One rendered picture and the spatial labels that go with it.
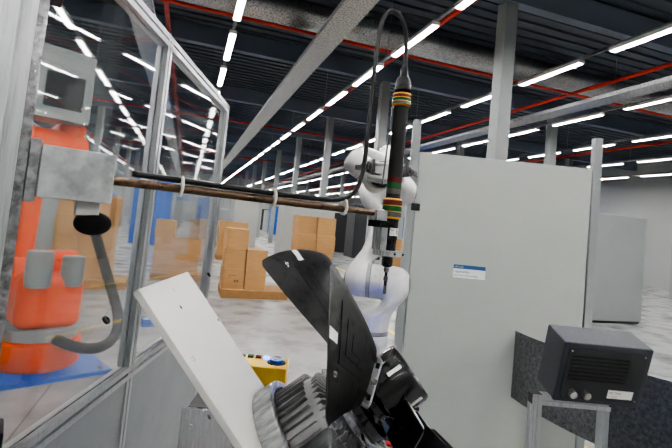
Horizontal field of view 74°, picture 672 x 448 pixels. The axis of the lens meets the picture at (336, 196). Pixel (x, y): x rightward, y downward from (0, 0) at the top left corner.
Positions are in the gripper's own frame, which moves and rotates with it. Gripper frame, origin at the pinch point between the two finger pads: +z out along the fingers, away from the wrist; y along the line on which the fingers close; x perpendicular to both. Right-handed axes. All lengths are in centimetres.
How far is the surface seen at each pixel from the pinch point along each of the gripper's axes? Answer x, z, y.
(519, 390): -100, -161, -112
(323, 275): -27.3, 7.6, 13.4
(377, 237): -17.4, 12.2, 2.7
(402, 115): 10.2, 11.7, 0.0
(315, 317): -35.0, 16.6, 14.1
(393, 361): -40.3, 22.9, -1.6
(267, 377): -61, -22, 26
